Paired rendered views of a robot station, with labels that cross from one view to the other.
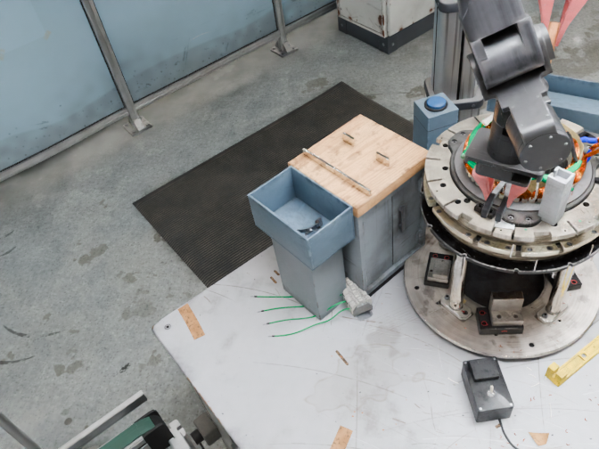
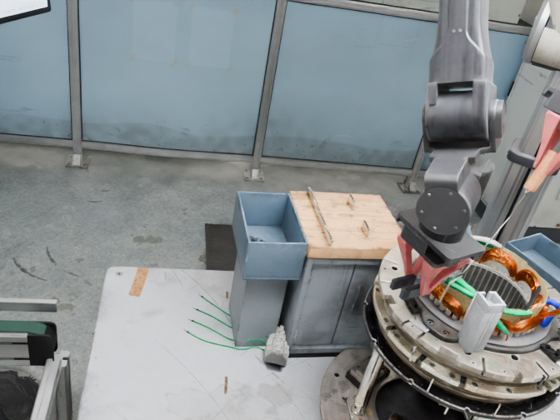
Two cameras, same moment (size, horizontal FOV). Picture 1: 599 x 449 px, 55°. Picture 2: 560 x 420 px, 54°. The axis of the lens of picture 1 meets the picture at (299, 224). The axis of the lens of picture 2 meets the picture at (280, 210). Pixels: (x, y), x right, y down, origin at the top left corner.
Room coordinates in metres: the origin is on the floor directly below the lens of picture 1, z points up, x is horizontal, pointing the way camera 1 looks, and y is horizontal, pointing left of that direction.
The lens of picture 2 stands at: (-0.07, -0.27, 1.63)
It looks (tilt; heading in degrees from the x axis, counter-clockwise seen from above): 32 degrees down; 17
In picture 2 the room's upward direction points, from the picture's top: 11 degrees clockwise
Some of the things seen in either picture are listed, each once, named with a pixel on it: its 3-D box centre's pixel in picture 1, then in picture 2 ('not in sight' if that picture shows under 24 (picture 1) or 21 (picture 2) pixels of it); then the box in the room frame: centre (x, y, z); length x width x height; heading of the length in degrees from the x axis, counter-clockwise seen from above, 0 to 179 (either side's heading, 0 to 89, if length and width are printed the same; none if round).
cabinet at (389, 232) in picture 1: (362, 213); (331, 279); (0.83, -0.13, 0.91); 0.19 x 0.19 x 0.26; 34
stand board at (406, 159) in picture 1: (358, 162); (347, 223); (0.84, -0.13, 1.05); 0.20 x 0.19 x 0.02; 124
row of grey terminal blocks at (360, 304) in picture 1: (354, 295); (278, 345); (0.71, -0.09, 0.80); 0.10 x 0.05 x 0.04; 15
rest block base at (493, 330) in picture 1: (499, 320); not in sight; (0.58, -0.35, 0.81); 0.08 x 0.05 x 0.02; 79
